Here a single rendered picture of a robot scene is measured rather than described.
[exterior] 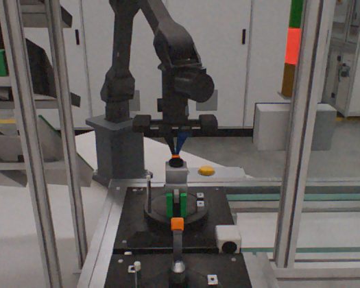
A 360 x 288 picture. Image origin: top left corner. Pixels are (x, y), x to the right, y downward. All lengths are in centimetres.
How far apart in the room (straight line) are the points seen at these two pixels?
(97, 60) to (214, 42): 116
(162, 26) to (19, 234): 61
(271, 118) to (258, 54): 321
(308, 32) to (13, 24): 38
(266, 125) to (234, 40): 315
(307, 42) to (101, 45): 327
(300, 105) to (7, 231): 76
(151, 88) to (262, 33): 121
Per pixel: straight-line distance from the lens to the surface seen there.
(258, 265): 71
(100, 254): 73
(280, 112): 59
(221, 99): 382
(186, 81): 71
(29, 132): 52
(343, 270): 74
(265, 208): 94
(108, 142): 108
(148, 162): 130
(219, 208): 82
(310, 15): 54
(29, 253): 93
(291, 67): 58
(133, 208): 82
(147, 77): 373
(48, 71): 68
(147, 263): 67
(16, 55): 50
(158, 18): 81
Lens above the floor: 140
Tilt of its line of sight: 22 degrees down
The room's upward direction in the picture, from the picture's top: straight up
